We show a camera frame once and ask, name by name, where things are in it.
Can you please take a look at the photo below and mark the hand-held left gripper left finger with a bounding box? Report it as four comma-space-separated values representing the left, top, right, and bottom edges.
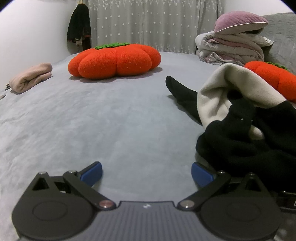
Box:
29, 161, 117, 212

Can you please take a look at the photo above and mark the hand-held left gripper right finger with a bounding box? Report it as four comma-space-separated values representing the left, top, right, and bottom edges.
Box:
178, 162, 270, 212

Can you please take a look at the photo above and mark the cream shirt with black sleeves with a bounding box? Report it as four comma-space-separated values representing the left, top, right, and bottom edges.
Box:
165, 63, 296, 180

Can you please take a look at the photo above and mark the orange pumpkin cushion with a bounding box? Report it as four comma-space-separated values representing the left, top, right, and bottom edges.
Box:
244, 61, 296, 103
68, 42, 162, 80

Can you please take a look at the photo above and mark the folded pink cloth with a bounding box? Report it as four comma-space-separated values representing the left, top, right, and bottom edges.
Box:
9, 63, 53, 94

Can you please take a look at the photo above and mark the stack of folded quilts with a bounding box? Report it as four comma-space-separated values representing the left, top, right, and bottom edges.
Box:
195, 29, 274, 66

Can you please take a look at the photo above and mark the black hanging garment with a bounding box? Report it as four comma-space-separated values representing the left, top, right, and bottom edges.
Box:
67, 3, 91, 50

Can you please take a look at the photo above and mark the purple pillow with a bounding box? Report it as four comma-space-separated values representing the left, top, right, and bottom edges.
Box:
214, 11, 270, 33

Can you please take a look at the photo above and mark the grey star-print curtain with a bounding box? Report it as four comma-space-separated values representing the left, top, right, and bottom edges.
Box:
87, 0, 223, 55

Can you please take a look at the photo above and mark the grey quilted headboard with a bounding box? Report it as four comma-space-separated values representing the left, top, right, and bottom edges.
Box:
260, 13, 296, 75

